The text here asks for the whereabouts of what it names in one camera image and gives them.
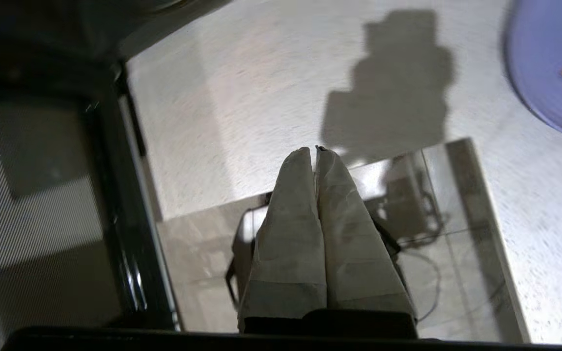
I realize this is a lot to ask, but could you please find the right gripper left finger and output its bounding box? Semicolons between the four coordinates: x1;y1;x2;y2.
238;147;328;335

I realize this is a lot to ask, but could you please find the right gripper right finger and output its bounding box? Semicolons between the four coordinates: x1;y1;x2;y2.
315;145;418;337

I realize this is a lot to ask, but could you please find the blue round plate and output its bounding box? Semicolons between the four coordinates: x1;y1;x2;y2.
503;0;562;144

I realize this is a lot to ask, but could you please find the black microwave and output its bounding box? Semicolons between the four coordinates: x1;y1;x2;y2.
0;0;235;66

